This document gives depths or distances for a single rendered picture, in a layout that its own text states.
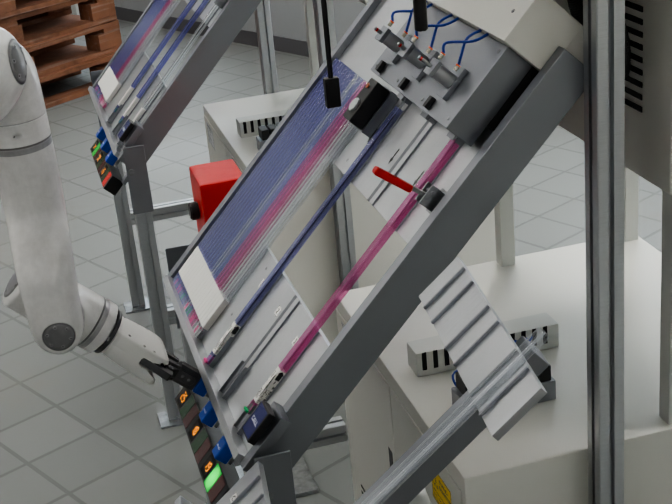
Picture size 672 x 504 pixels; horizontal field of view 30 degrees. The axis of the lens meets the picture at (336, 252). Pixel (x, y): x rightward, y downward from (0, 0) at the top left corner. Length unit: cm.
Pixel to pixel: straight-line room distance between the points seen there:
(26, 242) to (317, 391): 47
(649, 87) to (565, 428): 54
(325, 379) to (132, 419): 170
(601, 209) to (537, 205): 277
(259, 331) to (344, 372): 26
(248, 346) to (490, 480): 42
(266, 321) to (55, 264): 34
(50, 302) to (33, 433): 161
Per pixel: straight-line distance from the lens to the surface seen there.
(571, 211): 443
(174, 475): 311
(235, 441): 179
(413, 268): 168
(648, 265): 251
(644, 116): 184
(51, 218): 184
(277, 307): 193
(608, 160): 170
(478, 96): 168
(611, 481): 194
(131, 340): 194
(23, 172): 182
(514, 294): 240
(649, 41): 180
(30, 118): 180
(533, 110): 167
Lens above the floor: 166
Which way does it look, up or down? 23 degrees down
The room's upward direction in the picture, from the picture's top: 6 degrees counter-clockwise
